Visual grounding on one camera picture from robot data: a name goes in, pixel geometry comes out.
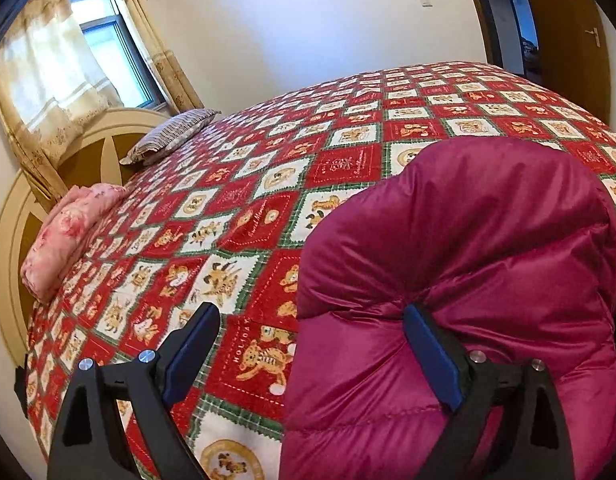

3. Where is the cream wooden headboard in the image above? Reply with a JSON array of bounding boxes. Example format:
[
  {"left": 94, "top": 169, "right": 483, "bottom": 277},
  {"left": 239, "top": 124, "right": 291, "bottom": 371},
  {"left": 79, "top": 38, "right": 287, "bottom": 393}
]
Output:
[{"left": 0, "top": 107, "right": 174, "bottom": 356}]

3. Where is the window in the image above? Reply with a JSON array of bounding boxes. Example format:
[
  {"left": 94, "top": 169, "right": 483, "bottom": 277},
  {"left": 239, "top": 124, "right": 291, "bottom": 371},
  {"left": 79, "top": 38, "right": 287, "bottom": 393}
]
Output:
[{"left": 68, "top": 0, "right": 169, "bottom": 111}]

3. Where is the sheer beige curtain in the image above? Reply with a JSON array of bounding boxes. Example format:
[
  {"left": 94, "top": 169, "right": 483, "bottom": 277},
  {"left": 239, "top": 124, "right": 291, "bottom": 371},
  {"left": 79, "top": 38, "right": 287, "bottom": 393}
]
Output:
[{"left": 0, "top": 0, "right": 114, "bottom": 198}]

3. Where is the pink folded blanket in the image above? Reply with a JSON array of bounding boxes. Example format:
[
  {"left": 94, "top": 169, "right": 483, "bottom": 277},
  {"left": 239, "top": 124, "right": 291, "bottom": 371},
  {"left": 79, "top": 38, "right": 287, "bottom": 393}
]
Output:
[{"left": 20, "top": 184, "right": 131, "bottom": 305}]

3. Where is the brown wooden door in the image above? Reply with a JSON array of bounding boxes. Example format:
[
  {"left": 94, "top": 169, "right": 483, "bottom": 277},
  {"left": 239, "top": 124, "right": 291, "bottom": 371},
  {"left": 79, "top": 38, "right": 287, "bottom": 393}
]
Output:
[{"left": 513, "top": 0, "right": 615, "bottom": 127}]

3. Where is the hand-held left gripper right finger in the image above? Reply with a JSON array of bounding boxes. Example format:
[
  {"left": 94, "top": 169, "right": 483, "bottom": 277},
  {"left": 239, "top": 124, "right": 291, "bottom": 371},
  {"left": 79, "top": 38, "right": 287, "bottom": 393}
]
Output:
[{"left": 403, "top": 303, "right": 575, "bottom": 480}]

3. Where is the beige patterned curtain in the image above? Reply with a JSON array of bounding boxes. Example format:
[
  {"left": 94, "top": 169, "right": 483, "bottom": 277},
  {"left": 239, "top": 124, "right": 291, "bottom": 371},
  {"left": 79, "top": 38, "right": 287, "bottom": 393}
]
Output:
[{"left": 104, "top": 0, "right": 204, "bottom": 116}]

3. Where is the magenta down jacket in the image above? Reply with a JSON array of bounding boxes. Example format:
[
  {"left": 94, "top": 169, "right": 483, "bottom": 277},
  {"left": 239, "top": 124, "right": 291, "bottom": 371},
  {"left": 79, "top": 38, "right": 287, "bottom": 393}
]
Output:
[{"left": 280, "top": 135, "right": 616, "bottom": 480}]

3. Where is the brown door frame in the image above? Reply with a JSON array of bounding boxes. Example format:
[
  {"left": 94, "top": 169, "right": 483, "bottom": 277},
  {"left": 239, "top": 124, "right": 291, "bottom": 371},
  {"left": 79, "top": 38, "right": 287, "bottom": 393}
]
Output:
[{"left": 458, "top": 0, "right": 544, "bottom": 82}]

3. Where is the striped pillow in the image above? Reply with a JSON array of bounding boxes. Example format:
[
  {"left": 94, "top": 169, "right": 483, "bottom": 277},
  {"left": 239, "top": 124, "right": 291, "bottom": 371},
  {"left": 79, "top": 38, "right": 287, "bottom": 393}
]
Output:
[{"left": 119, "top": 108, "right": 223, "bottom": 167}]

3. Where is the red printed quilt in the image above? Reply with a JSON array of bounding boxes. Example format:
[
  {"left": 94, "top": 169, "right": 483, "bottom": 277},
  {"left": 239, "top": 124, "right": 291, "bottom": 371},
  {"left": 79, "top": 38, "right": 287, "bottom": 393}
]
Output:
[{"left": 23, "top": 60, "right": 616, "bottom": 480}]

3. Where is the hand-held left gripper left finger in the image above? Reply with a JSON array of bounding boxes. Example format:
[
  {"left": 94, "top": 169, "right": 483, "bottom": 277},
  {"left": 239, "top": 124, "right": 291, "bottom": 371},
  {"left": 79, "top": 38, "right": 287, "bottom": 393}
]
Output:
[{"left": 47, "top": 301, "right": 221, "bottom": 480}]

